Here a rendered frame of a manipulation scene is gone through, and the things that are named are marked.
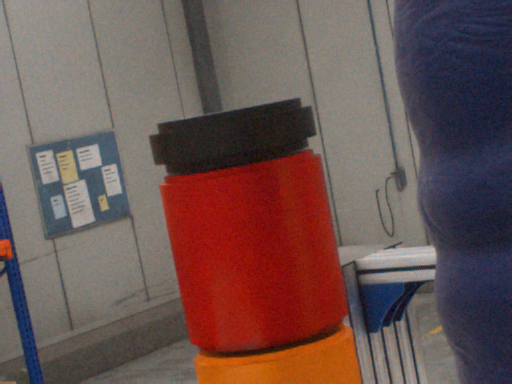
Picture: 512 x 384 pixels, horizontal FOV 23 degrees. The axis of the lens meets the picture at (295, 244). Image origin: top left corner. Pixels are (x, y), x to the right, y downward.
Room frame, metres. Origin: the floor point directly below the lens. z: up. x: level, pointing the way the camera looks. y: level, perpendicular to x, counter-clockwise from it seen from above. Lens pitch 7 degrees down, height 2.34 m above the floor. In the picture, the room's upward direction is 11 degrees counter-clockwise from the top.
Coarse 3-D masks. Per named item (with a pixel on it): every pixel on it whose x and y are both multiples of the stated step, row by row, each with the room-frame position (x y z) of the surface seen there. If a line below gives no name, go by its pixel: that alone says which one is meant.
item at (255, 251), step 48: (192, 192) 0.36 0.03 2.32; (240, 192) 0.36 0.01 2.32; (288, 192) 0.36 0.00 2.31; (192, 240) 0.36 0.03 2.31; (240, 240) 0.36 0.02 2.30; (288, 240) 0.36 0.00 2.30; (336, 240) 0.38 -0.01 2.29; (192, 288) 0.37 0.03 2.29; (240, 288) 0.36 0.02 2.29; (288, 288) 0.36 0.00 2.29; (336, 288) 0.37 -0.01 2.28; (192, 336) 0.37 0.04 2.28; (240, 336) 0.36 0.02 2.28; (288, 336) 0.36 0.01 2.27
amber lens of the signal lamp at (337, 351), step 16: (320, 336) 0.37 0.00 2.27; (336, 336) 0.37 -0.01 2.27; (352, 336) 0.38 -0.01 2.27; (208, 352) 0.38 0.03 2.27; (224, 352) 0.37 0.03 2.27; (240, 352) 0.37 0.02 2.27; (256, 352) 0.37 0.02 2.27; (272, 352) 0.36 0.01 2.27; (288, 352) 0.36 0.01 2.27; (304, 352) 0.36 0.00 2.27; (320, 352) 0.36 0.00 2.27; (336, 352) 0.37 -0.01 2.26; (352, 352) 0.37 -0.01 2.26; (208, 368) 0.37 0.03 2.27; (224, 368) 0.36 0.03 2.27; (240, 368) 0.36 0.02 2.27; (256, 368) 0.36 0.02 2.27; (272, 368) 0.36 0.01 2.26; (288, 368) 0.36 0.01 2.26; (304, 368) 0.36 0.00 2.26; (320, 368) 0.36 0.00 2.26; (336, 368) 0.37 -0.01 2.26; (352, 368) 0.37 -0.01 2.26
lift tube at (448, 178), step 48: (432, 0) 1.27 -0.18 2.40; (480, 0) 1.24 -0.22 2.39; (432, 48) 1.27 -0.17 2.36; (480, 48) 1.23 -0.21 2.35; (432, 96) 1.27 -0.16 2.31; (480, 96) 1.24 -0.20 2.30; (432, 144) 1.30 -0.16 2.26; (480, 144) 1.25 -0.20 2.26; (432, 192) 1.30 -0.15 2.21; (480, 192) 1.25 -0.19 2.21; (432, 240) 1.33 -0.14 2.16; (480, 240) 1.27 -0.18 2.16; (480, 288) 1.26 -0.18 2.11; (480, 336) 1.27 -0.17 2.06
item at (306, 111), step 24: (192, 120) 0.36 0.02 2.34; (216, 120) 0.36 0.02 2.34; (240, 120) 0.36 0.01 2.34; (264, 120) 0.36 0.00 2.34; (288, 120) 0.36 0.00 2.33; (312, 120) 0.38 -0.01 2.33; (168, 144) 0.37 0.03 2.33; (192, 144) 0.36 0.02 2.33; (216, 144) 0.36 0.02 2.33; (240, 144) 0.36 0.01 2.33; (264, 144) 0.36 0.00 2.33; (288, 144) 0.37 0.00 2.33; (168, 168) 0.38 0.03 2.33; (192, 168) 0.37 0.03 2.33
